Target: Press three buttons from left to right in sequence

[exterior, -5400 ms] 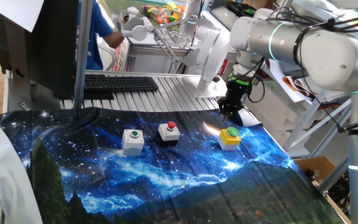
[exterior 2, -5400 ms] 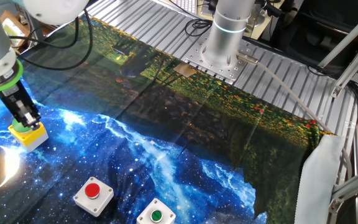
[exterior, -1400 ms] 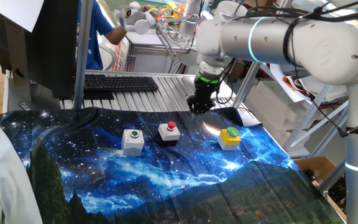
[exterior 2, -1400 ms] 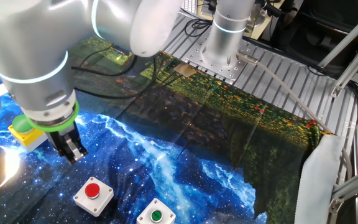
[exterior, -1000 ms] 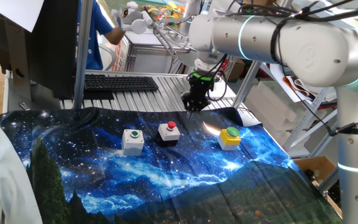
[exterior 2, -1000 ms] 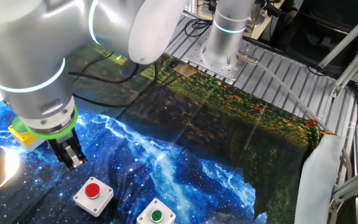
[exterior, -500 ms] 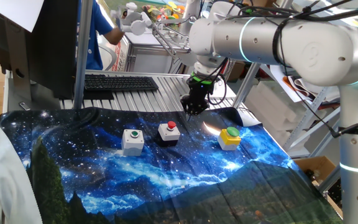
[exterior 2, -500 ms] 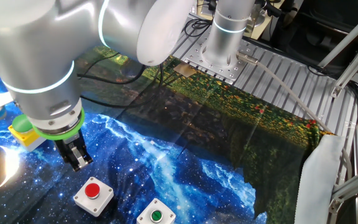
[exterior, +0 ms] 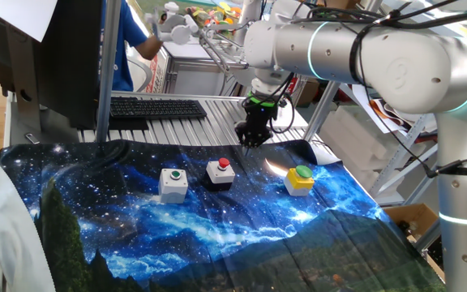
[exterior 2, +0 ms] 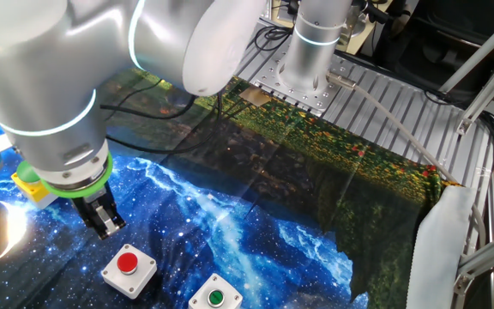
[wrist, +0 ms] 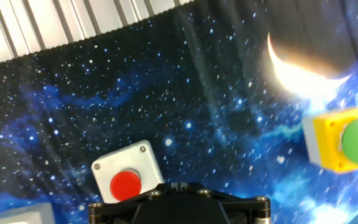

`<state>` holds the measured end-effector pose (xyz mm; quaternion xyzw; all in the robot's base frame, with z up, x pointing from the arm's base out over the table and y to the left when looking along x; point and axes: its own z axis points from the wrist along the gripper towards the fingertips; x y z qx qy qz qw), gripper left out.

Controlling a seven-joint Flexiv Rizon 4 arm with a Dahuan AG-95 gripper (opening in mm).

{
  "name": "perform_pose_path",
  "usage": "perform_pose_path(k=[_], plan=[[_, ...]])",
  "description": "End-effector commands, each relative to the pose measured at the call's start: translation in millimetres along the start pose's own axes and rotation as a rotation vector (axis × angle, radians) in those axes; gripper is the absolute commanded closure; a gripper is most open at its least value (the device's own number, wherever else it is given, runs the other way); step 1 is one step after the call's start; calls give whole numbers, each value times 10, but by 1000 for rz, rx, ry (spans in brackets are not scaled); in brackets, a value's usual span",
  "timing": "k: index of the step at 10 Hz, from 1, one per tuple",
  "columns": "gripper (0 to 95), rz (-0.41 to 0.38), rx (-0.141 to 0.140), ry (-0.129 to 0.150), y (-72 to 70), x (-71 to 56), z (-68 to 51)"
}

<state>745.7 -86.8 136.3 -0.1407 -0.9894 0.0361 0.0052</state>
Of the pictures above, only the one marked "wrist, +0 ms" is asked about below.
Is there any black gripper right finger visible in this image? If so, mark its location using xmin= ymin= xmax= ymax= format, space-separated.
xmin=178 ymin=182 xmax=272 ymax=224

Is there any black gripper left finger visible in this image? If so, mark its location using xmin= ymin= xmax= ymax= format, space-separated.
xmin=88 ymin=182 xmax=180 ymax=224

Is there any white box red mushroom button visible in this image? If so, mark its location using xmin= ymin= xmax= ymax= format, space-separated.
xmin=91 ymin=139 xmax=165 ymax=205

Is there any white box green button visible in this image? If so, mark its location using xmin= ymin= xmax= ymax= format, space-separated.
xmin=0 ymin=202 xmax=56 ymax=224

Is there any yellow box large green button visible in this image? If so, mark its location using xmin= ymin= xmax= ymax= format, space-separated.
xmin=301 ymin=106 xmax=358 ymax=174

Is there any starry night landscape cloth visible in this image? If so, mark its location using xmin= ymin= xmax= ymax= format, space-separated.
xmin=0 ymin=0 xmax=358 ymax=224

